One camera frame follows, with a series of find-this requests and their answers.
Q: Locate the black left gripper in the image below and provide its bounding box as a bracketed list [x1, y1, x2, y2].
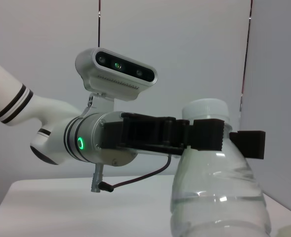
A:
[102, 113, 225, 156]

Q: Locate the left gripper cable with plug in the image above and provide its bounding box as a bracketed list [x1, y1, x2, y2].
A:
[90, 154, 172, 193]

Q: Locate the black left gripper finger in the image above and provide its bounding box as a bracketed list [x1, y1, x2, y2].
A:
[229, 130, 266, 158]

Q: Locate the clear water bottle green label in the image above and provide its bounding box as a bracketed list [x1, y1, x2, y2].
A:
[169, 98, 272, 237]

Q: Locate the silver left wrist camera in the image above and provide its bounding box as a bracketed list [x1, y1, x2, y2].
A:
[75, 48, 159, 117]

